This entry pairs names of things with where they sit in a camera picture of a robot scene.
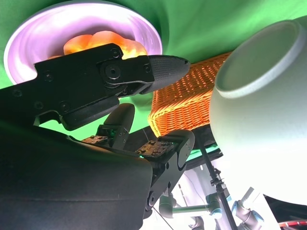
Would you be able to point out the green tablecloth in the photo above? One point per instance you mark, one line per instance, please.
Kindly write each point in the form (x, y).
(192, 28)

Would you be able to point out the elongated ridged bread roll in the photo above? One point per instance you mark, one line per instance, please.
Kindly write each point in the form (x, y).
(55, 57)

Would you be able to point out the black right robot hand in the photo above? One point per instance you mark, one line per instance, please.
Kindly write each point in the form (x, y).
(60, 172)

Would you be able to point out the orange wicker basket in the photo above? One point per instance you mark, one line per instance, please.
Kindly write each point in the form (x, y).
(187, 105)

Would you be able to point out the pale grey bowl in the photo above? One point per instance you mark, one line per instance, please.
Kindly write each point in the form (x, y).
(259, 119)

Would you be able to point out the round lobed bread roll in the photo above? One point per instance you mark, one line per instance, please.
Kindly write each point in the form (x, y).
(96, 42)

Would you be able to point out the lavender plate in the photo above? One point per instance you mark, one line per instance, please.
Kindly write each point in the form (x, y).
(48, 31)

